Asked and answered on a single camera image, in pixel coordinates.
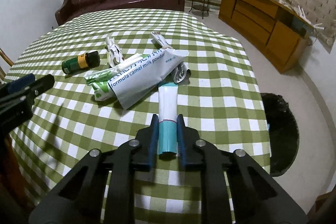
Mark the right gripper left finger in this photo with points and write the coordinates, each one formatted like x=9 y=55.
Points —
x=100 y=187

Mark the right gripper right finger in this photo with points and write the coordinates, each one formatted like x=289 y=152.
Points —
x=234 y=187

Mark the white camel milk powder bag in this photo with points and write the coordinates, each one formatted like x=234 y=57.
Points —
x=134 y=82

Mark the black lined trash bin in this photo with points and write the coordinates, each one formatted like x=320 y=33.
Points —
x=283 y=133

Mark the green white plastic wrapper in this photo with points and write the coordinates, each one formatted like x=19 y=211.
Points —
x=98 y=81

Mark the silver wrapper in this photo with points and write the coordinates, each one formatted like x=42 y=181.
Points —
x=114 y=54

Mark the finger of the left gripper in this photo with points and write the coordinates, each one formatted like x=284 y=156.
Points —
x=38 y=87
x=17 y=85

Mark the wooden chair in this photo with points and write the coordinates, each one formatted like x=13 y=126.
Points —
x=8 y=61

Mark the wooden sideboard cabinet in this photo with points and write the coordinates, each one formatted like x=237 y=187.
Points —
x=276 y=31

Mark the green bottle yellow label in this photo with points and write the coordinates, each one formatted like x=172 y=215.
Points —
x=84 y=61

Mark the silver foil packet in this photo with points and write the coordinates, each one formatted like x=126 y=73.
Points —
x=174 y=60

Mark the white teal tube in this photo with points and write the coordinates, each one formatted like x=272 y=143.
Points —
x=167 y=142

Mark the white wifi router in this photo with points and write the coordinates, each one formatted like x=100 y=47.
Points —
x=301 y=13

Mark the green checkered tablecloth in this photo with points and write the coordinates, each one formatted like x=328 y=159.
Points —
x=221 y=100

